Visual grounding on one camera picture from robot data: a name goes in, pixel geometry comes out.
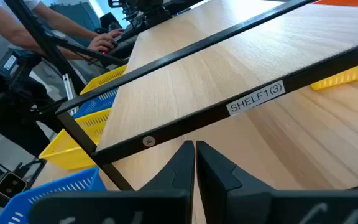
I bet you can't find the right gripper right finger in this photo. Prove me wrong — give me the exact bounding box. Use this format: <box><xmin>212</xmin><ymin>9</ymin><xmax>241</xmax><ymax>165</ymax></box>
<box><xmin>196</xmin><ymin>139</ymin><xmax>358</xmax><ymax>224</ymax></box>

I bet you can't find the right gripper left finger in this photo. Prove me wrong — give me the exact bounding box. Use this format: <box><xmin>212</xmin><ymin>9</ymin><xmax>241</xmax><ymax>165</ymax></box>
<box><xmin>29</xmin><ymin>139</ymin><xmax>196</xmax><ymax>224</ymax></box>

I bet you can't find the blue plastic basket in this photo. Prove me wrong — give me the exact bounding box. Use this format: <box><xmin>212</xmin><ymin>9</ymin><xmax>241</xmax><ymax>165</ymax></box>
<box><xmin>0</xmin><ymin>166</ymin><xmax>107</xmax><ymax>224</ymax></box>
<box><xmin>72</xmin><ymin>88</ymin><xmax>119</xmax><ymax>119</ymax></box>

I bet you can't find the yellow plastic basket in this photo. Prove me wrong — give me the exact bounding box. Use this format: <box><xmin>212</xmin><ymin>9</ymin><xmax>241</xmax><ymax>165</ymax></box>
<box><xmin>78</xmin><ymin>64</ymin><xmax>127</xmax><ymax>95</ymax></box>
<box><xmin>310</xmin><ymin>58</ymin><xmax>358</xmax><ymax>91</ymax></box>
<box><xmin>38</xmin><ymin>108</ymin><xmax>112</xmax><ymax>171</ymax></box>

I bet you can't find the orange plastic basket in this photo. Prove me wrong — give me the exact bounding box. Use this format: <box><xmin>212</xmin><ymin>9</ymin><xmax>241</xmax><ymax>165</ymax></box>
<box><xmin>313</xmin><ymin>0</ymin><xmax>358</xmax><ymax>8</ymax></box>

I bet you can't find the person's forearm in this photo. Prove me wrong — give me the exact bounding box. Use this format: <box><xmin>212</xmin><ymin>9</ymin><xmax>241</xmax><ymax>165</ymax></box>
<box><xmin>0</xmin><ymin>4</ymin><xmax>105</xmax><ymax>60</ymax></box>
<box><xmin>32</xmin><ymin>1</ymin><xmax>113</xmax><ymax>40</ymax></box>

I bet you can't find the white shelf label sticker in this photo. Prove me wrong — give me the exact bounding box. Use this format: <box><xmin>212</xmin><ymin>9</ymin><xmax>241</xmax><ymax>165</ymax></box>
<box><xmin>226</xmin><ymin>80</ymin><xmax>287</xmax><ymax>116</ymax></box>

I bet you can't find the silver aluminium extrusion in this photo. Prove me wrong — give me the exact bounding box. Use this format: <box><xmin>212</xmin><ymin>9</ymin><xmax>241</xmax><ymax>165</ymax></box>
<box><xmin>62</xmin><ymin>73</ymin><xmax>79</xmax><ymax>116</ymax></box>

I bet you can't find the small black box device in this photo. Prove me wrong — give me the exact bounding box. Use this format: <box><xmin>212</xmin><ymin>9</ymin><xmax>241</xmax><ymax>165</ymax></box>
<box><xmin>0</xmin><ymin>172</ymin><xmax>28</xmax><ymax>200</ymax></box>

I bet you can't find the person's hand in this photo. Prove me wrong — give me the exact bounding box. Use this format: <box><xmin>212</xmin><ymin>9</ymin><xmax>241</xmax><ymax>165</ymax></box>
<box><xmin>88</xmin><ymin>32</ymin><xmax>117</xmax><ymax>53</ymax></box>
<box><xmin>104</xmin><ymin>28</ymin><xmax>125</xmax><ymax>39</ymax></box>

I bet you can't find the black background equipment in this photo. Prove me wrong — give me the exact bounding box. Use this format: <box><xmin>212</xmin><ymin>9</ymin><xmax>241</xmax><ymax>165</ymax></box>
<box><xmin>107</xmin><ymin>0</ymin><xmax>204</xmax><ymax>35</ymax></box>

